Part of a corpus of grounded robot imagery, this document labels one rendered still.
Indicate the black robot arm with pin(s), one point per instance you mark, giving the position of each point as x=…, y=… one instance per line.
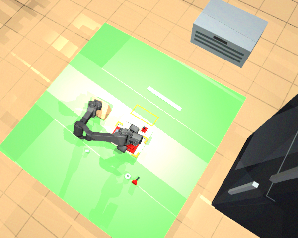
x=122, y=137

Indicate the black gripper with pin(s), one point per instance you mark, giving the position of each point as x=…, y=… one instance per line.
x=132, y=129

